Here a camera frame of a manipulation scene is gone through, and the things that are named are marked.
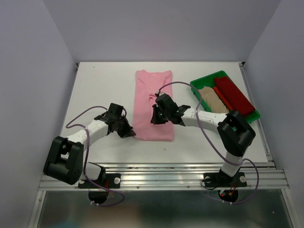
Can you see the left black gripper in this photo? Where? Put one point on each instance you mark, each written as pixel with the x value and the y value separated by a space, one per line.
pixel 128 132

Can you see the pink t-shirt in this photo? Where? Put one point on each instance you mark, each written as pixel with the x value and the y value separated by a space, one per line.
pixel 147 84

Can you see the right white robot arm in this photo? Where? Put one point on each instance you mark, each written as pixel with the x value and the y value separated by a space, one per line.
pixel 235 132

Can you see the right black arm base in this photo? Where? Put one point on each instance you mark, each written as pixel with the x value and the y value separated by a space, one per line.
pixel 227 186

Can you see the aluminium rail frame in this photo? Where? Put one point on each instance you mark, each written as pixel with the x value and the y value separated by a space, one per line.
pixel 162 190

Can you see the green plastic tray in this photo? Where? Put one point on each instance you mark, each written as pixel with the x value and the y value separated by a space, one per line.
pixel 209 81

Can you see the rolled beige t-shirt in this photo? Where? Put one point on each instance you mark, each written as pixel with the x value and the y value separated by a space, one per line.
pixel 212 100

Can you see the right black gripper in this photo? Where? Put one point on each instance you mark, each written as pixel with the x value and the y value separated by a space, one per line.
pixel 154 120

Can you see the rolled red t-shirt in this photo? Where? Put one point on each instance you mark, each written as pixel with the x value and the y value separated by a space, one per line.
pixel 234 96

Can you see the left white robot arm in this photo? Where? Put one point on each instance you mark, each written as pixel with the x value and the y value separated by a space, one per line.
pixel 65 158

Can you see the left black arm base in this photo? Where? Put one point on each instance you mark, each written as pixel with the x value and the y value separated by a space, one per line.
pixel 103 192

